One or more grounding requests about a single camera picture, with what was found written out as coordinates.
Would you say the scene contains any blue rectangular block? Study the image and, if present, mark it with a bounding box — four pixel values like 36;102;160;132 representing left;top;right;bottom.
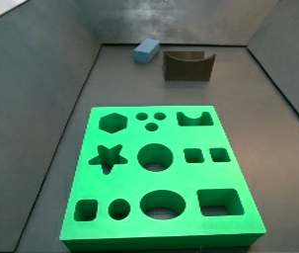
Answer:
133;39;159;63

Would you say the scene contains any black curved fixture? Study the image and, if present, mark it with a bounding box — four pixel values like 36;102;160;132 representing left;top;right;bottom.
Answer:
163;51;216;81

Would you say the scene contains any green shape sorting board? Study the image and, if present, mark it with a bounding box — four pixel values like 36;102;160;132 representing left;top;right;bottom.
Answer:
59;106;266;253

